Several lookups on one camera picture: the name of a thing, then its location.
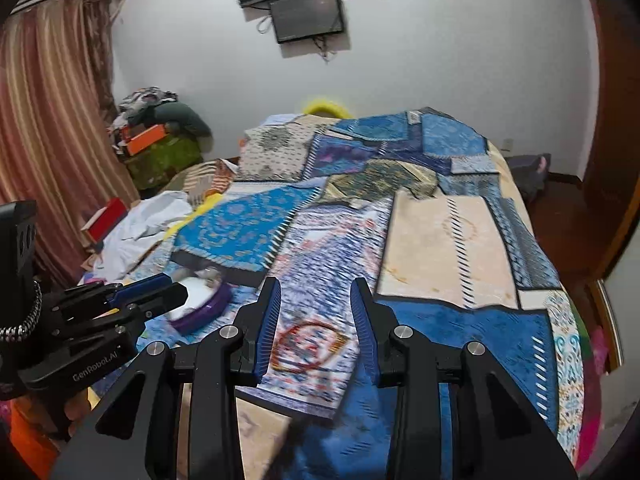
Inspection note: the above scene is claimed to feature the pile of mixed clothes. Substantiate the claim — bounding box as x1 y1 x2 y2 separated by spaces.
111 87 179 133

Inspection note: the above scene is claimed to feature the dark grey bag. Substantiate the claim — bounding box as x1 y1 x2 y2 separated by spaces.
505 154 551 202

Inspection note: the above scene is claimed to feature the orange cloth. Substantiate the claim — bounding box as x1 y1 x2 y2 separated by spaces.
0 400 60 480

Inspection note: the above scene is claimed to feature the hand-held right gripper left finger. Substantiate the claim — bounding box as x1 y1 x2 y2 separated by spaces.
50 276 283 480

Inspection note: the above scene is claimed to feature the dark green cushion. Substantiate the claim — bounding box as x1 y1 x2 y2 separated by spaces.
155 102 212 137

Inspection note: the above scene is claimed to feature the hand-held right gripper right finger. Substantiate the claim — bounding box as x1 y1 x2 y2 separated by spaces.
350 276 576 480

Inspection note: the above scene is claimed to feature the dark wall box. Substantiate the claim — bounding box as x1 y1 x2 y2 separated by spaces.
269 0 347 45

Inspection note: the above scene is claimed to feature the orange box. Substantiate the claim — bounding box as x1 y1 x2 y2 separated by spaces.
125 124 167 157

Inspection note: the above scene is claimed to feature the white cloth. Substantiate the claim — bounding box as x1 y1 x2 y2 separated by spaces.
92 190 194 281

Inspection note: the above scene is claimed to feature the yellow plastic ring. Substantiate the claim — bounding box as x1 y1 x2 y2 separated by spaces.
304 96 352 119

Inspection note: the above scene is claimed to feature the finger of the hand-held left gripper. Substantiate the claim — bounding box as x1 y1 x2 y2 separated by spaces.
50 281 189 342
61 274 170 312

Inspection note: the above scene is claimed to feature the braided black white cable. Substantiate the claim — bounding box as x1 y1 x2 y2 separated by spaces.
0 280 44 342

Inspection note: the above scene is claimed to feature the black dangling cable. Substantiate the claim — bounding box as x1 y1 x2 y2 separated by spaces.
311 35 335 62

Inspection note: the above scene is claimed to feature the pink cloth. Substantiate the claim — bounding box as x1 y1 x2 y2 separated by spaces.
575 327 610 457

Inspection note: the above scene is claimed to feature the brown wooden door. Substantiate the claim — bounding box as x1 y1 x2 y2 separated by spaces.
580 0 640 283

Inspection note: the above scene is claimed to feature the red bangle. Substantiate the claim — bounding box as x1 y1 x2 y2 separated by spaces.
274 321 345 374

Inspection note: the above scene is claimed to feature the blue patchwork blanket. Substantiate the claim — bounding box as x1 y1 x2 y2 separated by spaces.
80 106 586 480

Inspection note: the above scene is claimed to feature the striped pink curtain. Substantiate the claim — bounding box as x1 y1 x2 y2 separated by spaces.
0 0 142 292

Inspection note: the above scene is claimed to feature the red box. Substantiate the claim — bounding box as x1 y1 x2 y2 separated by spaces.
81 197 130 244

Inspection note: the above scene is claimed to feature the beige patterned cloth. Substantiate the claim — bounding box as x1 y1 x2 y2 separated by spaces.
172 157 242 207

